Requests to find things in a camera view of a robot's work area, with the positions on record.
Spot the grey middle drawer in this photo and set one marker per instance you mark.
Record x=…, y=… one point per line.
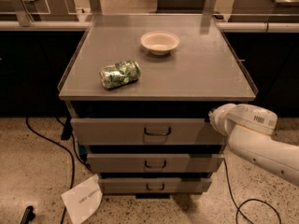
x=155, y=163

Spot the white paper sign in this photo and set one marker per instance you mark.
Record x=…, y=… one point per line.
x=83, y=200

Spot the grey bottom drawer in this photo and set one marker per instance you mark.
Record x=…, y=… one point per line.
x=166, y=185

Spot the grey top drawer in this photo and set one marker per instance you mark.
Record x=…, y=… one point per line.
x=93, y=132

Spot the grey background desk left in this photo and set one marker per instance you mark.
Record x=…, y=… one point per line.
x=39, y=10

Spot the grey drawer cabinet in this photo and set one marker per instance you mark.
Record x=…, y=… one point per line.
x=186, y=83

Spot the black object on floor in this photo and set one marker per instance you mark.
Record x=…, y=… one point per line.
x=28, y=215

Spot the white horizontal rail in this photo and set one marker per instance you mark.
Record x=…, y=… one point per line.
x=226, y=27

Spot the grey background desk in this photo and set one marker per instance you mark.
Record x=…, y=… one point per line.
x=284, y=11
x=39, y=10

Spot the white paper bowl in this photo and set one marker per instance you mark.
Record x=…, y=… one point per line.
x=159, y=42

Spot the grey drawer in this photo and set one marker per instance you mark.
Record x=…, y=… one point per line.
x=93, y=132
x=155, y=163
x=166, y=185

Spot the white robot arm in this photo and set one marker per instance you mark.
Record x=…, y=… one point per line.
x=247, y=130

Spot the grey background desk right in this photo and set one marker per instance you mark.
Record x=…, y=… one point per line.
x=284, y=11

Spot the green crushed soda can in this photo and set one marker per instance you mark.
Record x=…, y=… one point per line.
x=119, y=74

